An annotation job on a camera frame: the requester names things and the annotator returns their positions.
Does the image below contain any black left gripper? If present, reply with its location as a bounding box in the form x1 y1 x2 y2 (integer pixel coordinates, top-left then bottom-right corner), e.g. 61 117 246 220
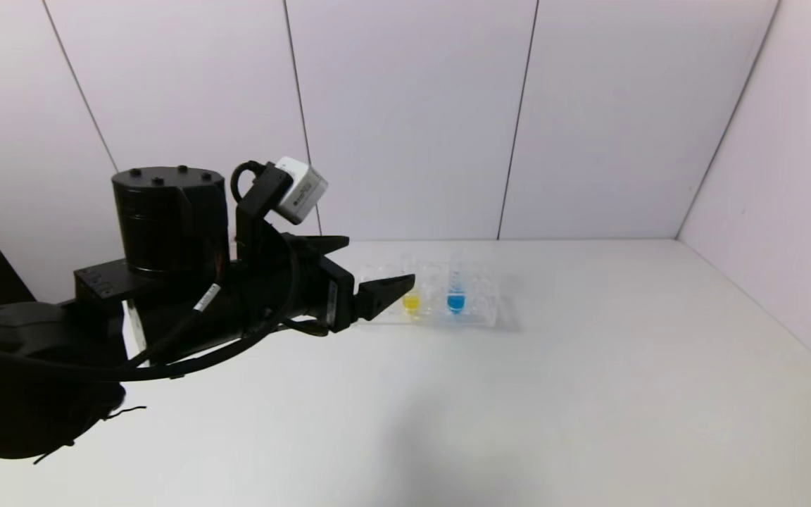
263 232 415 333

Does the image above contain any clear acrylic test tube rack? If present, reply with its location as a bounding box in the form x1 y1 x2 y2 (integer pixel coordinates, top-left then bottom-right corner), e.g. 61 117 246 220
358 259 501 329

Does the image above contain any test tube with yellow pigment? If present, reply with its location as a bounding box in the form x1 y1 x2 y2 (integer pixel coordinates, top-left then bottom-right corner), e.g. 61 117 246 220
402 253 422 318

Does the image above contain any test tube with blue pigment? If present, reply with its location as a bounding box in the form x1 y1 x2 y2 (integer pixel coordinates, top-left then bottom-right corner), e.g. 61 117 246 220
447 252 470 315

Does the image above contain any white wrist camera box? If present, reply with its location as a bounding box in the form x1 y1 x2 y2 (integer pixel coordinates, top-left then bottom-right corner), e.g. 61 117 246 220
273 156 329 226

